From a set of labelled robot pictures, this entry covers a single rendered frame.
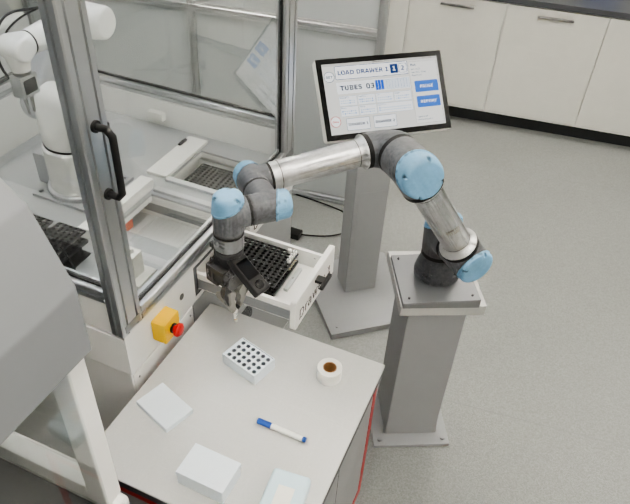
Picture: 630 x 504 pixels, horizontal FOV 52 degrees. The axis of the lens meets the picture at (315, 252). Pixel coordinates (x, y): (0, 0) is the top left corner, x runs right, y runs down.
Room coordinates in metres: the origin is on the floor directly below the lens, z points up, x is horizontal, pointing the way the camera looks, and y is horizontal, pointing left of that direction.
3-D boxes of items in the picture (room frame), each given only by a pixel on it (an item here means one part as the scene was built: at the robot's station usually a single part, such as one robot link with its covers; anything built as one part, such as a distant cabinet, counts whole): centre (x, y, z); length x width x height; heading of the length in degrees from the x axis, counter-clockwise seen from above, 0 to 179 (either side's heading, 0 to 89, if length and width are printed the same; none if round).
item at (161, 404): (1.03, 0.37, 0.77); 0.13 x 0.09 x 0.02; 50
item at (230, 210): (1.22, 0.21, 1.27); 0.09 x 0.08 x 0.11; 115
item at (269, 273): (1.49, 0.19, 0.87); 0.22 x 0.18 x 0.06; 69
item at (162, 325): (1.22, 0.40, 0.88); 0.07 x 0.05 x 0.07; 159
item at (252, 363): (1.20, 0.17, 0.78); 0.12 x 0.08 x 0.04; 53
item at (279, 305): (1.50, 0.19, 0.86); 0.40 x 0.26 x 0.06; 69
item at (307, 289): (1.42, 0.00, 0.87); 0.29 x 0.02 x 0.11; 159
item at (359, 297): (2.32, -0.23, 0.51); 0.50 x 0.45 x 1.02; 19
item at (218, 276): (1.22, 0.22, 1.12); 0.09 x 0.08 x 0.12; 53
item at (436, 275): (1.62, -0.41, 0.83); 0.15 x 0.15 x 0.10
